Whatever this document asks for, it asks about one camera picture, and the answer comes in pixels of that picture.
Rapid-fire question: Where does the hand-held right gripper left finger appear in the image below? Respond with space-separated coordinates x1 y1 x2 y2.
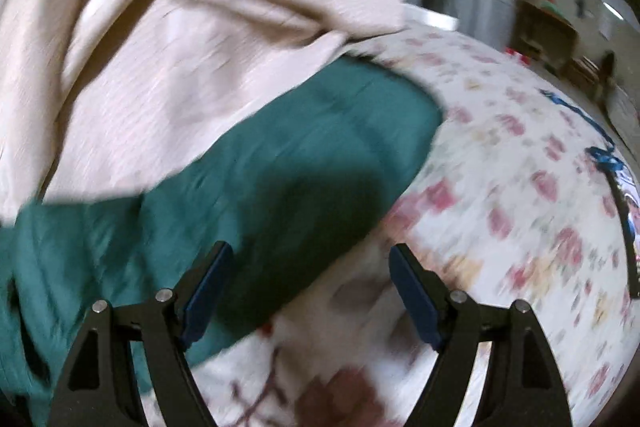
47 241 235 427

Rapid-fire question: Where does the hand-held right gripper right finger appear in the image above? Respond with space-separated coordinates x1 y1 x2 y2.
389 243 573 427

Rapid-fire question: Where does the green puffer jacket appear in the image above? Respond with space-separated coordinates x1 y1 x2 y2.
0 57 443 427

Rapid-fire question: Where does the floral blanket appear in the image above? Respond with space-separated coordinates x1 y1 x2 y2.
140 24 640 427

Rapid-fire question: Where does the dark-edged printed item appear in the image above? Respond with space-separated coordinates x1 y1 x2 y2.
602 167 640 298

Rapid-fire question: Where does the beige patterned cloth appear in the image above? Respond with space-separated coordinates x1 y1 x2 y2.
0 0 408 225

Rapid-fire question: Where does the brown shelf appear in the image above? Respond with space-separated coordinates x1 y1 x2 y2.
510 0 576 72

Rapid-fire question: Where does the blue lanyard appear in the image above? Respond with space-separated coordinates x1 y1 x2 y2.
540 88 626 172

